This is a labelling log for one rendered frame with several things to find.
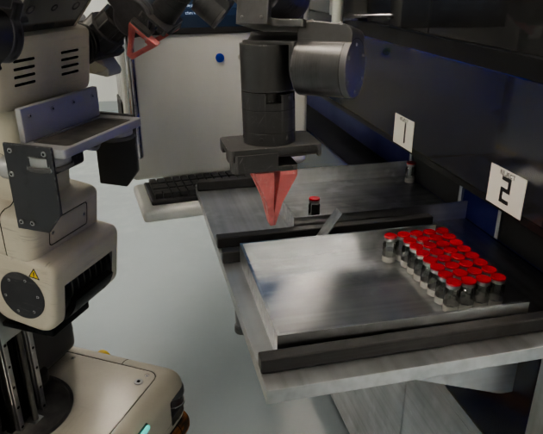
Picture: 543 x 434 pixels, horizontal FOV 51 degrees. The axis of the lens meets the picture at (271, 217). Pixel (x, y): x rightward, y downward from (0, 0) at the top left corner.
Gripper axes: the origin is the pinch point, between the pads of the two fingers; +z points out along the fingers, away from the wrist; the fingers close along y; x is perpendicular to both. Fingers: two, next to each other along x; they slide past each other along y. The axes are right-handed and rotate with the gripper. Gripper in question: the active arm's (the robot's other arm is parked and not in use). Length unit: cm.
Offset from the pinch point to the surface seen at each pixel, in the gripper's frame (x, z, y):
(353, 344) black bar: -5.3, 15.5, 8.6
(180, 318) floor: 147, 101, -6
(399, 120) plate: 45, 1, 37
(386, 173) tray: 56, 16, 40
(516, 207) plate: 5.9, 5.2, 37.0
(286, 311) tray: 6.4, 16.9, 3.2
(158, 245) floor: 218, 99, -12
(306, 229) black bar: 28.2, 14.7, 12.5
